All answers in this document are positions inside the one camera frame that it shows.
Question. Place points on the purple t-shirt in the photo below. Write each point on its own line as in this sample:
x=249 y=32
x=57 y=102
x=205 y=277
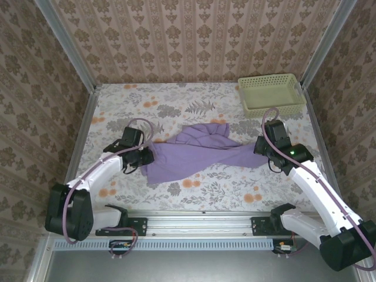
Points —
x=188 y=152

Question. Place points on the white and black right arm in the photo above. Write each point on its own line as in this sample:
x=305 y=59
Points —
x=317 y=191

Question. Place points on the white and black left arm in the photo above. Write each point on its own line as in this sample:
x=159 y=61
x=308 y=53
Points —
x=100 y=179

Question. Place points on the aluminium front rail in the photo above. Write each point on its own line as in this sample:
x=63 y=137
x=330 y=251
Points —
x=199 y=223

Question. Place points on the small black connector board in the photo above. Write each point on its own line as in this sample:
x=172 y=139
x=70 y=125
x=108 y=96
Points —
x=283 y=247
x=120 y=245

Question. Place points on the floral print tablecloth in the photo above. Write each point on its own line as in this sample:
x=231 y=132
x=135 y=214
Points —
x=205 y=194

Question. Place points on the pale green plastic basket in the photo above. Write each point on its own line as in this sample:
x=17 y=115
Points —
x=270 y=97

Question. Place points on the aluminium table side rail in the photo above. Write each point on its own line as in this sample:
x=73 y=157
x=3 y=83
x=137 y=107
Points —
x=323 y=147
x=84 y=129

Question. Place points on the aluminium frame post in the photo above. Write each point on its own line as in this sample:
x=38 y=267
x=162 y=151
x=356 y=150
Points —
x=64 y=44
x=327 y=44

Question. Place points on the grey metal panel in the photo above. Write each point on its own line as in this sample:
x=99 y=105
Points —
x=191 y=267

